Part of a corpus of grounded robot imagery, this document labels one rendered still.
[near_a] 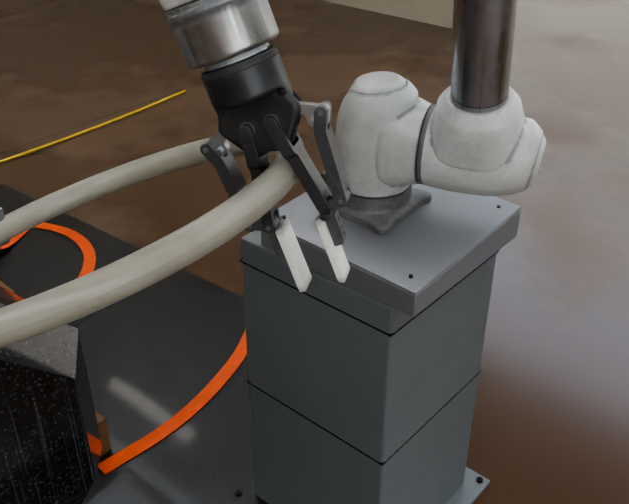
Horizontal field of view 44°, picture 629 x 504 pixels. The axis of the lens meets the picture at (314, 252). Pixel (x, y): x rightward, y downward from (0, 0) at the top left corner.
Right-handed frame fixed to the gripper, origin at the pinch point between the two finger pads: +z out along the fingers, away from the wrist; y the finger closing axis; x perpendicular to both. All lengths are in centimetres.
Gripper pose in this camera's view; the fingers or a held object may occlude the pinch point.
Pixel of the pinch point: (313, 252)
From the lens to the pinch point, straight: 77.9
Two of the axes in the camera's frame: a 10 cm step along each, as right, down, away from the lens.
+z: 3.5, 8.8, 3.4
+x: -2.2, 4.2, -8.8
